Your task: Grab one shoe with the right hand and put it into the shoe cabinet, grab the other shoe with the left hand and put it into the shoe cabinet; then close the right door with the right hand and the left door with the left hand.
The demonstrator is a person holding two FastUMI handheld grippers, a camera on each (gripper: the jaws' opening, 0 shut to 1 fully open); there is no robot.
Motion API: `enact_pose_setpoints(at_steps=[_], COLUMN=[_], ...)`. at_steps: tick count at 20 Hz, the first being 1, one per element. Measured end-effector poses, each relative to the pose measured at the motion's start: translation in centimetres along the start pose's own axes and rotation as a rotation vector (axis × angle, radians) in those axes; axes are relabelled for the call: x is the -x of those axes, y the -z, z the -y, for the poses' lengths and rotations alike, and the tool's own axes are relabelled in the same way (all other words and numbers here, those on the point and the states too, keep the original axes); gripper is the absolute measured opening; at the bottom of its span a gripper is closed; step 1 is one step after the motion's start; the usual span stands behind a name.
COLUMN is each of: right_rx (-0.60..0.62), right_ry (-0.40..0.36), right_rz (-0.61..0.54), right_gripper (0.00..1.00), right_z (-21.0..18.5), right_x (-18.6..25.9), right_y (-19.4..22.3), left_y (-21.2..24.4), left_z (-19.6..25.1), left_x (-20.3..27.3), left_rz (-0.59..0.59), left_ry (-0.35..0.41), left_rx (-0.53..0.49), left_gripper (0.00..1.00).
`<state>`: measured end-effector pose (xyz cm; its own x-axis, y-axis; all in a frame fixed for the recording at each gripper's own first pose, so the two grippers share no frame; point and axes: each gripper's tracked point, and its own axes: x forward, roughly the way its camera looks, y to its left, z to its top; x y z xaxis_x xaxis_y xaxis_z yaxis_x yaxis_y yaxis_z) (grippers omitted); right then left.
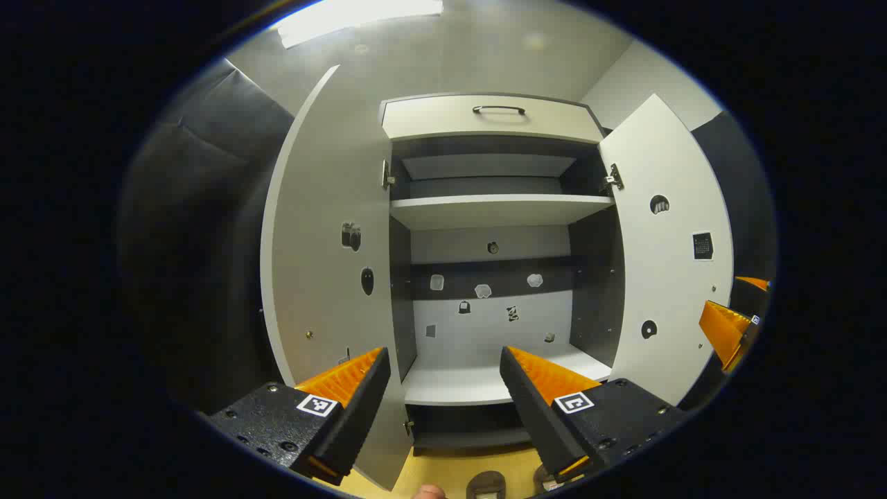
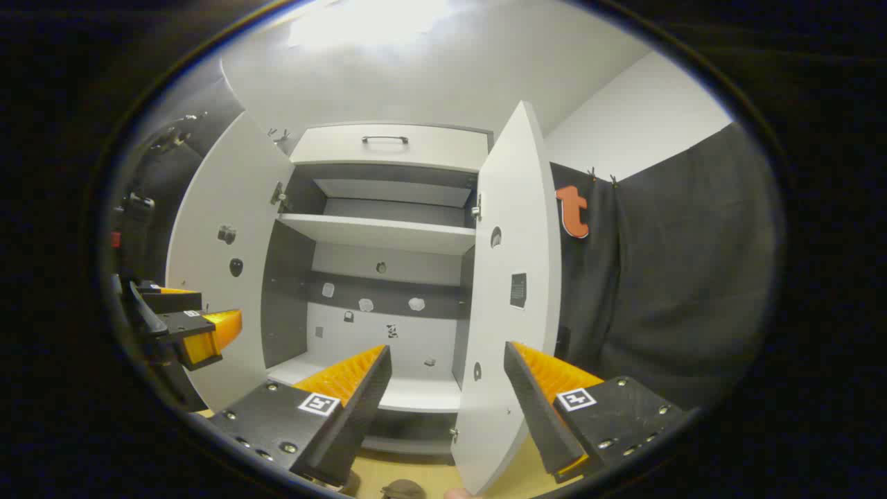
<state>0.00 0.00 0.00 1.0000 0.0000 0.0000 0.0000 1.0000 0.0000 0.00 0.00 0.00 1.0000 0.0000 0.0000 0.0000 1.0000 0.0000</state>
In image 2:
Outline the black backdrop cloth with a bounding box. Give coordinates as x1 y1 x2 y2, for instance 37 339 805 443
596 123 778 411
551 163 621 375

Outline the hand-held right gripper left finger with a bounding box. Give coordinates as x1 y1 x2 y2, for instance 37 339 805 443
208 344 392 487

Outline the white shoe cabinet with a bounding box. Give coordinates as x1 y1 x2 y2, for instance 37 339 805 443
262 123 494 458

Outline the white cabinet drawer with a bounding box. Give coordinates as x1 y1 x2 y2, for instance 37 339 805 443
290 123 491 173

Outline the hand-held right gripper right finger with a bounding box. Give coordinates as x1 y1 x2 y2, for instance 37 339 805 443
504 341 685 484

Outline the white cabinet shelf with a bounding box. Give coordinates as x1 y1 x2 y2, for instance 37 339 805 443
267 352 462 414
277 213 476 256

